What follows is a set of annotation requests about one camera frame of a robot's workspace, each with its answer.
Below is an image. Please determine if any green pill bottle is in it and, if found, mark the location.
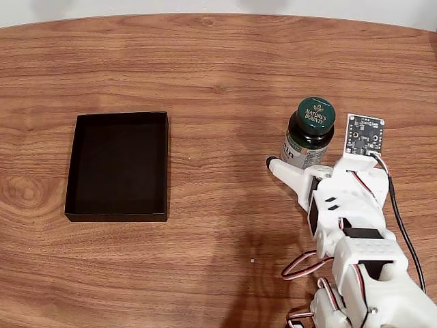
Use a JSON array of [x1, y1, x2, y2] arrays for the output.
[[279, 96, 337, 169]]

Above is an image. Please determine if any black open box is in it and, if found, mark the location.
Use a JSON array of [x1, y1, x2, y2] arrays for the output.
[[64, 111, 169, 223]]

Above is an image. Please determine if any red white black servo wire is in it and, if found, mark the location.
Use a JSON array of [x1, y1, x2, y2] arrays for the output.
[[281, 251, 334, 281], [351, 170, 382, 206]]

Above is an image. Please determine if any black camera circuit board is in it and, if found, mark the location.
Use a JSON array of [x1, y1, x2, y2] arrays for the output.
[[343, 113, 386, 158]]

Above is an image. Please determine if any black camera cable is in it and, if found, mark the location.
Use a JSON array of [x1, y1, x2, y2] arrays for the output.
[[371, 152, 427, 294]]

